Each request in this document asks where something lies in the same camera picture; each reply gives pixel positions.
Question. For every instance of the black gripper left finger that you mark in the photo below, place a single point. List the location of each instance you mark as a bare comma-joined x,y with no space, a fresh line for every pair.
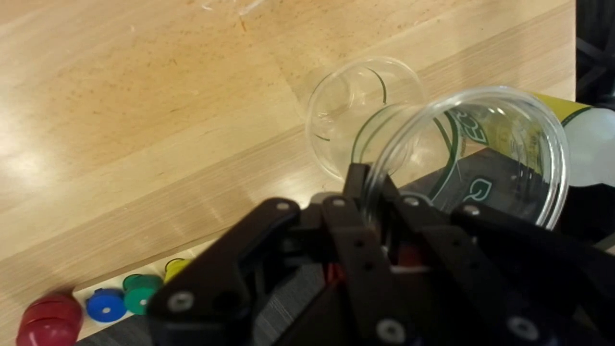
357,257

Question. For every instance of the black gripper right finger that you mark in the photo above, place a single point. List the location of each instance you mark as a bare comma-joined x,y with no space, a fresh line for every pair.
461,270

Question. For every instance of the yellow label spray bottle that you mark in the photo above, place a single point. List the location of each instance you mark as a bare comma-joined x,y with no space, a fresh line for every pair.
592,151

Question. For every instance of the yellow toy peg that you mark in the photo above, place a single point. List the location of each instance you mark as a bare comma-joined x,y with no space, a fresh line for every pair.
175,266

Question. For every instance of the green toy peg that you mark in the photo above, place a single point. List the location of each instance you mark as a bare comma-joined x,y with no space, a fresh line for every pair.
142,291

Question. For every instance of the blue toy peg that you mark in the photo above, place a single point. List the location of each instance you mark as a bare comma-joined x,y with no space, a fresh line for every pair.
105,305

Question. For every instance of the colourful toy blocks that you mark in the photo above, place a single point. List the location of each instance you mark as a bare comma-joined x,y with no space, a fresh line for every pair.
88,326

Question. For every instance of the large red toy peg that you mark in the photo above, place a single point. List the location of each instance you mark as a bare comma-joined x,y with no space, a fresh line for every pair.
50,320

